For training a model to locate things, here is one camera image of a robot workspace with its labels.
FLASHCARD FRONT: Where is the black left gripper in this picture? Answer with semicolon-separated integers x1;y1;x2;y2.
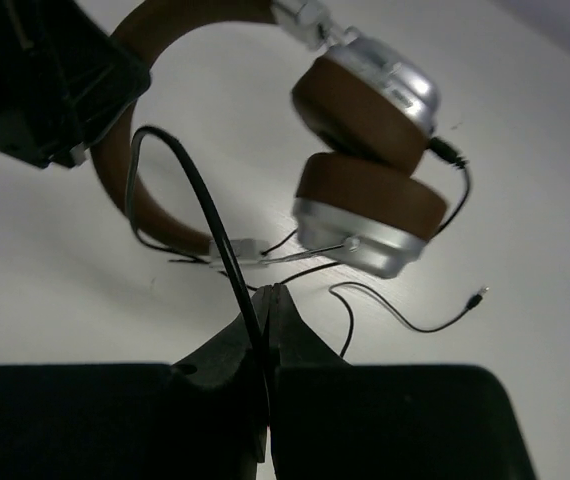
0;1;151;168

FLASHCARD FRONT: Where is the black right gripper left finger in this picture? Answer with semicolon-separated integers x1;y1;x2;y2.
0;287;272;480

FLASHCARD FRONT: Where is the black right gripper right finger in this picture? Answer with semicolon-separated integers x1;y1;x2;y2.
269;285;536;479

